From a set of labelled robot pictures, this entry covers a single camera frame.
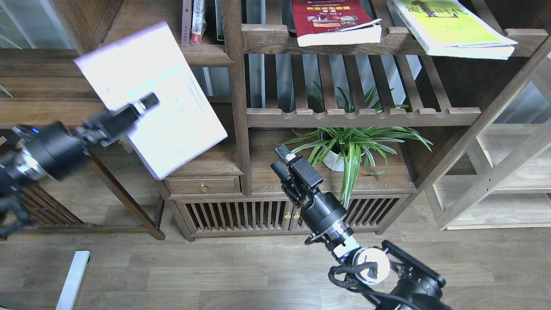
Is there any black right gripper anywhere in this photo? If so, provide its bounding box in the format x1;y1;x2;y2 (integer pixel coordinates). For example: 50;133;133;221
270;144;323;208

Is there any light wooden shelf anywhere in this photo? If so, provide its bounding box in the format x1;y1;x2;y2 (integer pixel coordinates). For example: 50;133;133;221
426;55;551;230

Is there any white metal leg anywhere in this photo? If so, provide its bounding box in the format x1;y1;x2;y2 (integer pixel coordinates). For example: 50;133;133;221
55;251;90;310

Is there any slatted cabinet door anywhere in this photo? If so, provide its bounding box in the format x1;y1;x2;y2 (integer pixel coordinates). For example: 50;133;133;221
175;200;299;238
289;194;412;233

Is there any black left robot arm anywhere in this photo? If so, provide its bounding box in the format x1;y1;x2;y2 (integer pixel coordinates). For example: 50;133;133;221
0;93;160;236

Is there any red white upright book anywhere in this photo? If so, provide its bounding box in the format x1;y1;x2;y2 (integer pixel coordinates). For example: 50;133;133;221
190;0;206;44

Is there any white lavender book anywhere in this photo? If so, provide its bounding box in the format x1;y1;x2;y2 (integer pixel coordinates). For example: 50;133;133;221
75;21;228;180

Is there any right slatted cabinet door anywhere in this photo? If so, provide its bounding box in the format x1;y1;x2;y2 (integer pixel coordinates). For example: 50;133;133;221
289;194;412;233

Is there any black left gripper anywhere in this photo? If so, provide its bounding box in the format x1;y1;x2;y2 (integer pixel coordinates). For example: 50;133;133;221
83;93;160;147

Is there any small wooden drawer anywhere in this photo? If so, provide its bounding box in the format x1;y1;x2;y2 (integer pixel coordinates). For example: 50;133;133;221
164;175;241;195

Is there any dark wooden bookshelf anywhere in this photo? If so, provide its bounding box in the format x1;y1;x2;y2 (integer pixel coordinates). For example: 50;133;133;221
47;0;551;242

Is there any green spider plant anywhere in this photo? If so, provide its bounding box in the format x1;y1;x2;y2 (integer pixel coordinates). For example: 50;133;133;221
274;80;433;221

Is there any left slatted cabinet door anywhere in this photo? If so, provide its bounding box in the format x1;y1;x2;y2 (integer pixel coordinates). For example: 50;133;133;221
175;200;299;238

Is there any yellow green book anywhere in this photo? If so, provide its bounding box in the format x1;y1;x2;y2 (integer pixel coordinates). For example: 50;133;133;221
390;0;518;59

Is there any white plant pot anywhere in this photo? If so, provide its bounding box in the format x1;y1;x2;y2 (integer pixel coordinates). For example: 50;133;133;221
321;132;366;171

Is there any dark upright book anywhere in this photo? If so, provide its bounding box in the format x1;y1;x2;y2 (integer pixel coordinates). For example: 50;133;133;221
214;0;225;45

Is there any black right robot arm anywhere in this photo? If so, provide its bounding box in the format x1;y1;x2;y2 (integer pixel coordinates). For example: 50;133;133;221
271;144;449;310

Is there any slatted wooden rack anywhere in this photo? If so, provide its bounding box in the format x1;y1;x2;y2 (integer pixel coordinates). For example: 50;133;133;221
0;155;82;242

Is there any brown upright book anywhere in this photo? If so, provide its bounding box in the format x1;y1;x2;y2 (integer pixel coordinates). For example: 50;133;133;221
180;0;193;47

